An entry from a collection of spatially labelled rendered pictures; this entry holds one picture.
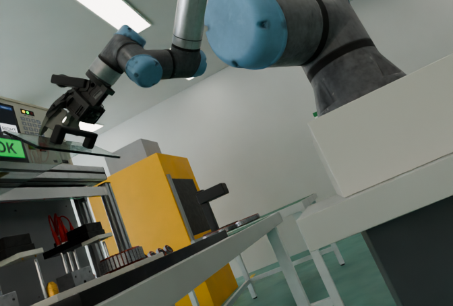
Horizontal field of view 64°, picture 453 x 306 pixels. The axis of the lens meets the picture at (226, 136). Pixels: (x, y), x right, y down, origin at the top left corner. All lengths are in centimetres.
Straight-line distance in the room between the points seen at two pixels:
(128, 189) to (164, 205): 54
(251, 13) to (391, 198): 28
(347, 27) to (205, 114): 584
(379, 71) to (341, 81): 5
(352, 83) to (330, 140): 11
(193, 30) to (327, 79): 44
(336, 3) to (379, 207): 32
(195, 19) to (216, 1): 39
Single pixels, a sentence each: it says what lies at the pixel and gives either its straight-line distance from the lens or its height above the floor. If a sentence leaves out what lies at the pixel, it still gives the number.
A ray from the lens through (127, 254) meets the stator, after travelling 95.
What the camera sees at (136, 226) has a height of 122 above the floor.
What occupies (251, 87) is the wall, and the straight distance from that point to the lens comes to 626.
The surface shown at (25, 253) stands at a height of 88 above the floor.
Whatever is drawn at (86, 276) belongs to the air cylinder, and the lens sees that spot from 108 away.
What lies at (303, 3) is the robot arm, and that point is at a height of 101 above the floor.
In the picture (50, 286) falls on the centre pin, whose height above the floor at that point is 80.
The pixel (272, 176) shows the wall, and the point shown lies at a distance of 599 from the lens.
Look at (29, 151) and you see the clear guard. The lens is 83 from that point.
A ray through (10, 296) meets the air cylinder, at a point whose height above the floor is 82.
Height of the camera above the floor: 77
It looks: 13 degrees up
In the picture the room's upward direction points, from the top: 23 degrees counter-clockwise
